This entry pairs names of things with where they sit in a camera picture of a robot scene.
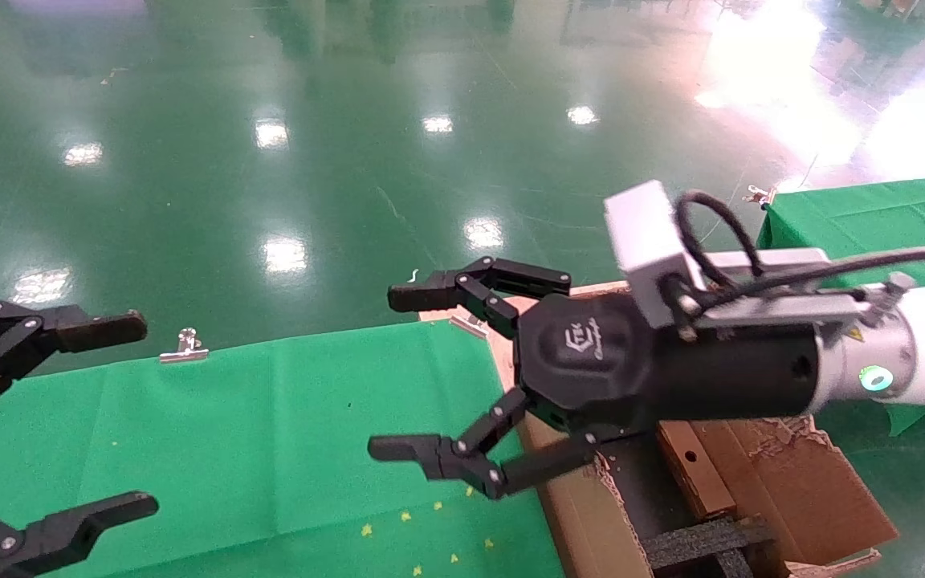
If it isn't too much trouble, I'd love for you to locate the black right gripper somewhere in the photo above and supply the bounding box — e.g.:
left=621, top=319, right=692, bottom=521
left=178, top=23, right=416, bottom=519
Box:
left=368, top=257, right=822, bottom=501

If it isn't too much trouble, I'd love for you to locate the small cardboard box with hole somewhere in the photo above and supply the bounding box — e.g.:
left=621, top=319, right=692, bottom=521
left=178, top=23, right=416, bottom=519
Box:
left=657, top=421, right=738, bottom=520

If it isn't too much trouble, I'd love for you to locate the large open cardboard carton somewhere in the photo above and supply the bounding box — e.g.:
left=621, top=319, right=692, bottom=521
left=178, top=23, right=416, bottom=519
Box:
left=511, top=281, right=901, bottom=578

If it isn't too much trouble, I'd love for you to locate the green tablecloth with yellow marks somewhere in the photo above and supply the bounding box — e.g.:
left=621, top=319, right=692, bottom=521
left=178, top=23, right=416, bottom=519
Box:
left=0, top=320, right=566, bottom=578

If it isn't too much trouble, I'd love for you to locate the black foam insert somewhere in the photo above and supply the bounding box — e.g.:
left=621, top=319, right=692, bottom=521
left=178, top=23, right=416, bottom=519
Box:
left=641, top=518, right=776, bottom=578

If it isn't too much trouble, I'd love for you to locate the plain green tablecloth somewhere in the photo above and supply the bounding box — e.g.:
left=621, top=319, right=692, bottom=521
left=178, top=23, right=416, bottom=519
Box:
left=754, top=173, right=925, bottom=438

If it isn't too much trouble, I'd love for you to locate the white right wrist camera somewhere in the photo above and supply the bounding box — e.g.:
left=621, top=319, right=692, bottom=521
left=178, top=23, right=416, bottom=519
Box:
left=605, top=181, right=897, bottom=330

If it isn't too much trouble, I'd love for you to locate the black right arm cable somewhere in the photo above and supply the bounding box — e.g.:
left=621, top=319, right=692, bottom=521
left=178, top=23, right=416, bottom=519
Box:
left=675, top=190, right=925, bottom=318

